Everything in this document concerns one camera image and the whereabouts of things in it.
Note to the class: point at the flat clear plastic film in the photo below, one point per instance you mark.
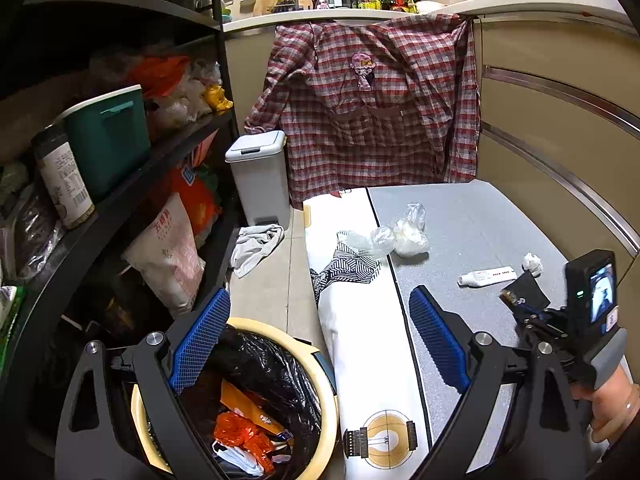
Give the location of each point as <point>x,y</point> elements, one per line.
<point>360,240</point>

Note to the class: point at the white pedal bin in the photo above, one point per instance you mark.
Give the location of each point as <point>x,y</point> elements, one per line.
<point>260,180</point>

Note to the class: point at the beige kitchen cabinet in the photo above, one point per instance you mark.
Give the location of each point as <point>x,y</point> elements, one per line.
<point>550,100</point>

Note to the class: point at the red plaid shirt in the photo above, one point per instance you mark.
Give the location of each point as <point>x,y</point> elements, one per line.
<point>360,135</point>

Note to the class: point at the person's right hand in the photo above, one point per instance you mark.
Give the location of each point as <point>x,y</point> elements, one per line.
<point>615,400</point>

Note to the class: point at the white printed cloth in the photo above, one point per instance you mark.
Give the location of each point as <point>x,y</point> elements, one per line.
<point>360,350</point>

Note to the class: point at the orange plastic bag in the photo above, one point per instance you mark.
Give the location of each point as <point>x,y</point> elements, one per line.
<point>160,72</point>

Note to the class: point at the white plastic bags bundle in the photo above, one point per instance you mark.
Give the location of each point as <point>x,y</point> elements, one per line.
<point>175,107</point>

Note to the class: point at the orange printed sack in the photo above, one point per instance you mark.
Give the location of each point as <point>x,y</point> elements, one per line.
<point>197,200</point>

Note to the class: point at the white rice sack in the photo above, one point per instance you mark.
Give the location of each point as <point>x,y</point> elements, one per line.
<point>170,260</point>

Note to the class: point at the white labelled canister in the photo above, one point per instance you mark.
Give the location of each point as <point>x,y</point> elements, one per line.
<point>62,185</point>

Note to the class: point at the white kitchen counter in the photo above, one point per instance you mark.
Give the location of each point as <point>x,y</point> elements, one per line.
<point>550,2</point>

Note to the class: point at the round beige trash bin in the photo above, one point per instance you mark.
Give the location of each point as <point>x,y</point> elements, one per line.
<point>327,410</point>

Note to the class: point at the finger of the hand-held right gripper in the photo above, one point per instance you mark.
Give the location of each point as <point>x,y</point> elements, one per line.
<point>537,324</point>
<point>530,308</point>

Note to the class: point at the green packet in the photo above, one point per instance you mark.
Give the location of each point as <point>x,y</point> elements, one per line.
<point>10,310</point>

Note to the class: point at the crumpled white tissue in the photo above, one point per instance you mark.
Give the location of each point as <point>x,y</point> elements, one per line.
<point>532,262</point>

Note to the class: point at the clear crumpled plastic bag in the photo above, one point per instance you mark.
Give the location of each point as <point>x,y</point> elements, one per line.
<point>410,242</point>

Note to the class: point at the teal storage box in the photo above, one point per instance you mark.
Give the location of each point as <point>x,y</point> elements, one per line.
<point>112,140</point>

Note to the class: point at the black metal shelf rack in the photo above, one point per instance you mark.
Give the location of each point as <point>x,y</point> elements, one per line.
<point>125,10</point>

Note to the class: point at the black square wrapper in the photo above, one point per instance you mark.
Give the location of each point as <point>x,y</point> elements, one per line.
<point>530,287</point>

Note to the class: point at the red and clear plastic wrapper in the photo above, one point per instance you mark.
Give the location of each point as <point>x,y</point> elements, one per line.
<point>235,430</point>

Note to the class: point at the white tube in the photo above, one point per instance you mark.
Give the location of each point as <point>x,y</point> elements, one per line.
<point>487,276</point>

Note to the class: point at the black bin liner bag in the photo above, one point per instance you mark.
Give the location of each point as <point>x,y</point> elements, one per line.
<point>270,365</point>

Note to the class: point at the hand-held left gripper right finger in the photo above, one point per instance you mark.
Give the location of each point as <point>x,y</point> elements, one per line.
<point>440,340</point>

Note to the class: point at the dark food packet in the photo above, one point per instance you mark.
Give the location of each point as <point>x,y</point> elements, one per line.
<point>35,230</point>

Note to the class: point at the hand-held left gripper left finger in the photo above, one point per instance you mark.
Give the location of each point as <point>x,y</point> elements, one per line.
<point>200,340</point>

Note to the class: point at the crumpled clear plastic wrap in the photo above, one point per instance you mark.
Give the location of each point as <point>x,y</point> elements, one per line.
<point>382,241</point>

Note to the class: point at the white floor rag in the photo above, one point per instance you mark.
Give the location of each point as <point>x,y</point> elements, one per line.
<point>255,247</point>

